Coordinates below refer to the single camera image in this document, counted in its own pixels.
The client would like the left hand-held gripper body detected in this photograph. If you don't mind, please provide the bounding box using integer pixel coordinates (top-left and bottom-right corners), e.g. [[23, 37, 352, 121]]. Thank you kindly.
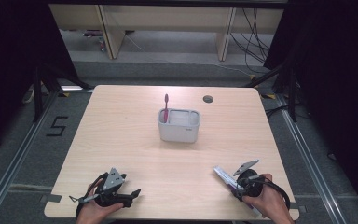
[[68, 167, 135, 209]]

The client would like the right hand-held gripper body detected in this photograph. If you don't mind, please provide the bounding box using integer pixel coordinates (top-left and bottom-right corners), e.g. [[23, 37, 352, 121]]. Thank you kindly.
[[232, 159, 268, 199]]

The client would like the white toothpaste tube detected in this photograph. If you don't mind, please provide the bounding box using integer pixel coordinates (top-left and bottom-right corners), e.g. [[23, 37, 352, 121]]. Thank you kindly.
[[213, 165, 263, 217]]

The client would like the grey toothbrush holder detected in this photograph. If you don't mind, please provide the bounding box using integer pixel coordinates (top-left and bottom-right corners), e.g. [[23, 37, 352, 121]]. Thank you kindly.
[[157, 107, 201, 145]]

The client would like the pink toothbrush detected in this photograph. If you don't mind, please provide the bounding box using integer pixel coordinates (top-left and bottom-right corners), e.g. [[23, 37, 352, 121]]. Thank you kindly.
[[162, 93, 170, 124]]

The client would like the person's right hand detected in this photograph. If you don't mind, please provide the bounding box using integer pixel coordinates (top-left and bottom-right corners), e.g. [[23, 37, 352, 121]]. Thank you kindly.
[[241, 173, 295, 224]]

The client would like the person's left hand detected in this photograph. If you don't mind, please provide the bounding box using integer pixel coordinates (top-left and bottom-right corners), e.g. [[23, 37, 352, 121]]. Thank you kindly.
[[75, 178, 126, 224]]

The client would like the dark tape strip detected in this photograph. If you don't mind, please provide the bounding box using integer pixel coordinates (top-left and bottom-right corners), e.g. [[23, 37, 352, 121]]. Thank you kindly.
[[39, 194, 63, 203], [288, 201, 308, 215]]

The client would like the black metal stand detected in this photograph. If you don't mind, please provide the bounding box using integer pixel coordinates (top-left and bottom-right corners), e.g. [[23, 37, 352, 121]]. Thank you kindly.
[[244, 60, 300, 123], [32, 61, 95, 123]]

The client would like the black curtain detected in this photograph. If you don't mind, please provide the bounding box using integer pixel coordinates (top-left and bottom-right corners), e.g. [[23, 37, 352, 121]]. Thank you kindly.
[[263, 0, 358, 216], [0, 0, 79, 158]]

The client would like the small clutter under desk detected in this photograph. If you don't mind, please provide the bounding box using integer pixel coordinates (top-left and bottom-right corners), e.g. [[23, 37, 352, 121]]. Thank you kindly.
[[81, 29, 107, 53]]

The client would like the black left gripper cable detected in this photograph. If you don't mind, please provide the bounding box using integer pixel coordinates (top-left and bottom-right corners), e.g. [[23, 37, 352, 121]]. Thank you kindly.
[[74, 172, 110, 220]]

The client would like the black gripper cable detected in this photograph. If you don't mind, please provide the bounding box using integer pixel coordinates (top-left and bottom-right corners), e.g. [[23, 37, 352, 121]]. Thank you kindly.
[[74, 172, 110, 220], [255, 175, 292, 212]]

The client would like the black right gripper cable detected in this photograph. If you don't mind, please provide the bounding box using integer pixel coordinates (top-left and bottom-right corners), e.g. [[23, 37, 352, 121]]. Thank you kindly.
[[255, 175, 292, 212]]

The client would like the aluminium floor rail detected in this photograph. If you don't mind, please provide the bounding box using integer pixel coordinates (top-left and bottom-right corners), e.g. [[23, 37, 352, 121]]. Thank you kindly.
[[0, 91, 60, 224], [275, 93, 350, 224]]

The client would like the black floor cable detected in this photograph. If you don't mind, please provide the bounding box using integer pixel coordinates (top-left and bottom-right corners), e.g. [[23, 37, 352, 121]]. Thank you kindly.
[[265, 103, 295, 120]]

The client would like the coiled white cable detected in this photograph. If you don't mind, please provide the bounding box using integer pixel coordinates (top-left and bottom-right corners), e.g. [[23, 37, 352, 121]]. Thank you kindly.
[[21, 88, 35, 105]]

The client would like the bundle of black cables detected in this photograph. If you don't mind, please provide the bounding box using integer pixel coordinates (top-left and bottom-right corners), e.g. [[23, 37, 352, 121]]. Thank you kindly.
[[228, 7, 272, 75]]

